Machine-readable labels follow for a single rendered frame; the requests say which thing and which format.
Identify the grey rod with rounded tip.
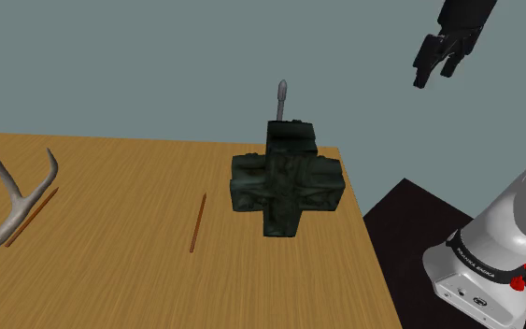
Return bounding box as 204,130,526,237
276,79,289,122

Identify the dark robot stand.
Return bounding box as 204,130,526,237
363,177,526,329

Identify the dark green cross-shaped block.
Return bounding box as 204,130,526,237
229,120,347,238

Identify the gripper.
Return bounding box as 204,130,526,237
411,0,499,90

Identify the brown wooden stick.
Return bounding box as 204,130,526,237
188,193,208,254
4,186,60,249

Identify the grey antler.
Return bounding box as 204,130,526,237
0,140,60,275

